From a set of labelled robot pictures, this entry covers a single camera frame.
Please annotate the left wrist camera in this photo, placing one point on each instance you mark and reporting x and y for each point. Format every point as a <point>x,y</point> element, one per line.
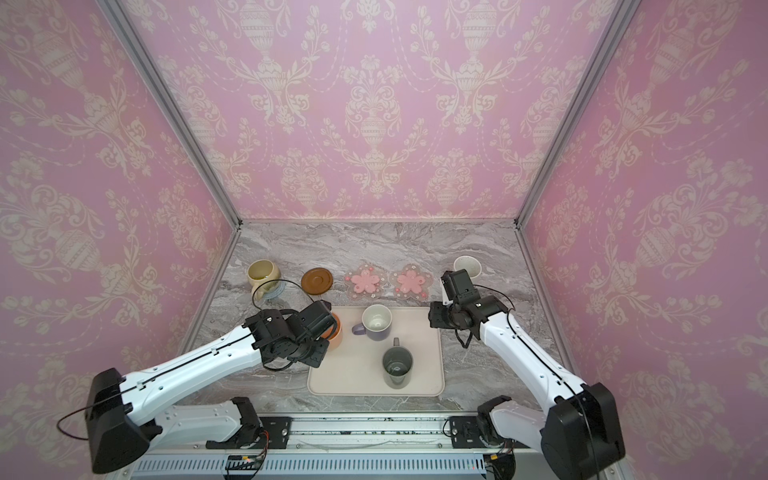
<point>313,322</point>

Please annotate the orange pink mug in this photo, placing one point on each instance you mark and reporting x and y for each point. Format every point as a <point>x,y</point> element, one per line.
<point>334,334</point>

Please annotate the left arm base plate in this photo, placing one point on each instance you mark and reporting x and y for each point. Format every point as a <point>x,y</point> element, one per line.
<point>271,432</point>

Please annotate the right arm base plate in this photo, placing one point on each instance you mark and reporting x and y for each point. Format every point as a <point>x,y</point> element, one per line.
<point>471,432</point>

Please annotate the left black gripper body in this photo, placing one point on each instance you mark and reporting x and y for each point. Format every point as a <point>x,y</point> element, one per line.
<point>313,351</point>

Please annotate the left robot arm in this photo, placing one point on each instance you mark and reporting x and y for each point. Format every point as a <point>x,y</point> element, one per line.
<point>127,416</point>

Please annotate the pink flower coaster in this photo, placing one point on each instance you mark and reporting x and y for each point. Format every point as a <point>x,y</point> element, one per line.
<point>366,282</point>
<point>412,282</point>

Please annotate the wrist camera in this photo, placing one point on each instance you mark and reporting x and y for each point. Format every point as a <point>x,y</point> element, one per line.
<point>313,322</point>
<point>458,288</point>

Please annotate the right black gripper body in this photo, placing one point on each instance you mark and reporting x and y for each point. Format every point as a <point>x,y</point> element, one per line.
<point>442,317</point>

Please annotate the brown wooden round coaster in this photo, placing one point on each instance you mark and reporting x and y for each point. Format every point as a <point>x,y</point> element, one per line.
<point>317,281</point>

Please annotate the aluminium corner post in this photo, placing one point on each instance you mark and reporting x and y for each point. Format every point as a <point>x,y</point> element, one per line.
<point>117,17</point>
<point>616,28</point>

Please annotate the beige serving tray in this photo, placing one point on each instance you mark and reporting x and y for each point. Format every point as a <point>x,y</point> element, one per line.
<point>355,366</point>

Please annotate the grey mug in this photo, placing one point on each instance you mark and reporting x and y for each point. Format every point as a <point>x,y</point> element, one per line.
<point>397,363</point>

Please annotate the right aluminium corner post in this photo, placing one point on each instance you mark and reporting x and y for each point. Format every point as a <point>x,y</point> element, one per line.
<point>616,28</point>

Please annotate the left aluminium corner post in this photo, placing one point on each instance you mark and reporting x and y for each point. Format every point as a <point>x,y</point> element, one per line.
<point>117,17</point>

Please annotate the blue woven round coaster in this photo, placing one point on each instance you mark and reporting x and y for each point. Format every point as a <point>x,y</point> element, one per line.
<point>274,291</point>

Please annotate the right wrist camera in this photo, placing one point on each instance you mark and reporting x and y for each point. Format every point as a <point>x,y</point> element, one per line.
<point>458,288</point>

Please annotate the yellow-green mug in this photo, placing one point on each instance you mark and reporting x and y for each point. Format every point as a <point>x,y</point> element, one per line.
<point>263,276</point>

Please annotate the lavender white mug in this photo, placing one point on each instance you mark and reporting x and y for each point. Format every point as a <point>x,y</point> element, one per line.
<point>376,322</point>

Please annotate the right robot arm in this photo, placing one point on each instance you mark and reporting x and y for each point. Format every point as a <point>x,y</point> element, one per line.
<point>576,427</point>

